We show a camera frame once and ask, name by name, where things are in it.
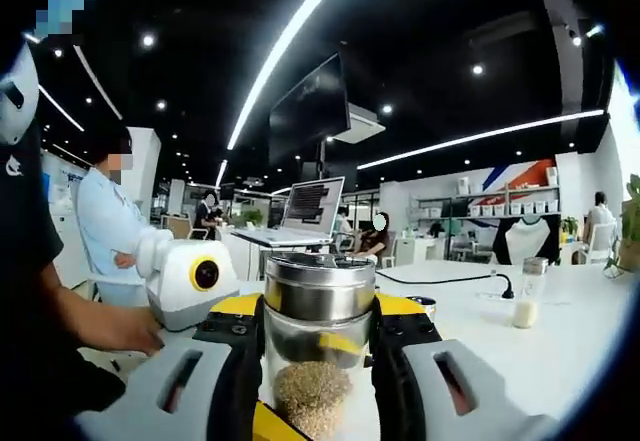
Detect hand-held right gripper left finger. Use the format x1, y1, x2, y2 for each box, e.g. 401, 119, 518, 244
73, 293, 265, 441

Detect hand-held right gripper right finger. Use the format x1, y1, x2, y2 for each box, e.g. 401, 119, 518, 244
370, 293, 564, 441

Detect tall seasoning bottle brown granules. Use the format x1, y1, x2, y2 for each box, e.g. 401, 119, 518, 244
257, 252, 379, 441

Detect tall seasoning bottle pale granules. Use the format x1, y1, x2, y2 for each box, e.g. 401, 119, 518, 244
512, 256, 550, 330

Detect person's left hand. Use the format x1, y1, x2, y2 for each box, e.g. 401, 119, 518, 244
97, 304, 166, 357

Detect silver laptop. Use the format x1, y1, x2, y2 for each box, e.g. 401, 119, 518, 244
231, 176, 347, 248

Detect shelf of white bins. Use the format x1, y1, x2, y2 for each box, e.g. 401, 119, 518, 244
415, 165, 562, 265

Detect white ceiling air conditioner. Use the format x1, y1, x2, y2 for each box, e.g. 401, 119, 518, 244
329, 103, 387, 145

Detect black hanging monitor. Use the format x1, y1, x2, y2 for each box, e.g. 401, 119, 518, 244
268, 52, 352, 166

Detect white worn device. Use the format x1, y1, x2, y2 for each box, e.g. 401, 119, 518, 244
0, 43, 40, 147

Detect white office chair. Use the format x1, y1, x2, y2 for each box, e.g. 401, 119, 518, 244
573, 222, 617, 266

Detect curved ceiling light strip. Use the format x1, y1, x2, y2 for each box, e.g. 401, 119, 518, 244
356, 108, 606, 171

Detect long ceiling light strip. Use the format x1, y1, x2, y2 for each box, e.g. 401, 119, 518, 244
226, 0, 362, 152

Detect green potted plant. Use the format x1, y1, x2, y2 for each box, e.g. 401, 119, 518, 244
602, 173, 640, 276

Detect black power cable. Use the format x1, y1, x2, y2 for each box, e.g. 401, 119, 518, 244
375, 269, 517, 303

